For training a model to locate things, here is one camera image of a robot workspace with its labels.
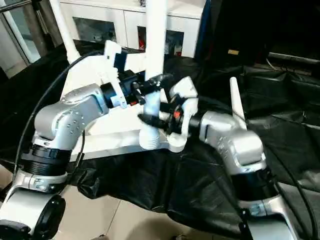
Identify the white plastic table top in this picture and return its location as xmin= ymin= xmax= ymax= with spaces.
xmin=60 ymin=45 xmax=188 ymax=163

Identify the white plastic table leg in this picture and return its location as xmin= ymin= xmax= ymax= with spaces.
xmin=228 ymin=76 xmax=249 ymax=131
xmin=48 ymin=0 xmax=81 ymax=65
xmin=138 ymin=0 xmax=169 ymax=151

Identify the white glass door cabinet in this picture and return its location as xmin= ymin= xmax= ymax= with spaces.
xmin=55 ymin=0 xmax=205 ymax=58

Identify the black mat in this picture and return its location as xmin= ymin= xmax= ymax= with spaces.
xmin=0 ymin=39 xmax=320 ymax=240

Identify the metal framed glass door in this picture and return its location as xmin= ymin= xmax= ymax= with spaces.
xmin=0 ymin=0 xmax=64 ymax=66

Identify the long dark rod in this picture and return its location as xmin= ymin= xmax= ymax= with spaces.
xmin=268 ymin=51 xmax=320 ymax=63

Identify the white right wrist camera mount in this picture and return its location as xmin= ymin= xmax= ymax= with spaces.
xmin=168 ymin=75 xmax=200 ymax=138

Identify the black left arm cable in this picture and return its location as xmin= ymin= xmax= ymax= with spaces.
xmin=13 ymin=48 xmax=119 ymax=176

